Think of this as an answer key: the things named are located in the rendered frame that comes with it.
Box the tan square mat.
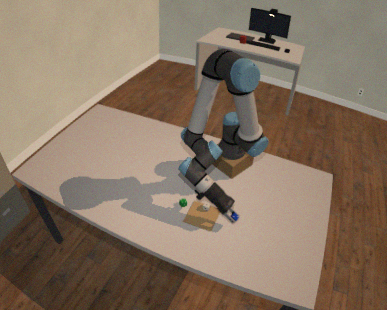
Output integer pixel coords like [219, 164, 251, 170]
[183, 201, 220, 231]

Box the blue die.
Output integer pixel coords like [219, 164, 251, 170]
[231, 213, 239, 221]

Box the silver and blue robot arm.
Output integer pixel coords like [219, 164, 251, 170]
[179, 49, 269, 186]

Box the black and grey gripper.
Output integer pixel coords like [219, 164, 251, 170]
[195, 175, 239, 224]

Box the green die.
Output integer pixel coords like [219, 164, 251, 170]
[179, 198, 187, 207]

